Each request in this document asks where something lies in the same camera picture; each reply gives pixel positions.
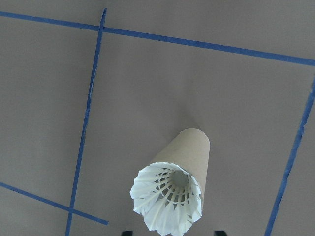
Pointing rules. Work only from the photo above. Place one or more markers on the white feather shuttlecock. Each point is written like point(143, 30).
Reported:
point(162, 216)

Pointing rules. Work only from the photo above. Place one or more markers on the brown cardboard tube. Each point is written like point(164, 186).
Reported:
point(189, 152)

